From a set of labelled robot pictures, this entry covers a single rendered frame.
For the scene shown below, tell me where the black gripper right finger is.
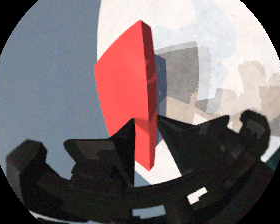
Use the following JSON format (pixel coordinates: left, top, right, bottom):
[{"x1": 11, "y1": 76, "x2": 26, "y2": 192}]
[{"x1": 157, "y1": 115, "x2": 229, "y2": 176}]

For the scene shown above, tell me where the red square slab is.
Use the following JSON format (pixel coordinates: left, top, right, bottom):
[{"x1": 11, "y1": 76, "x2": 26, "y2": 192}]
[{"x1": 93, "y1": 19, "x2": 157, "y2": 171}]

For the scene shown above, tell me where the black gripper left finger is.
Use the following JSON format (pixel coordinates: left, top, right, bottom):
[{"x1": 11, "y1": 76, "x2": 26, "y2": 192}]
[{"x1": 63, "y1": 119, "x2": 136, "y2": 188}]

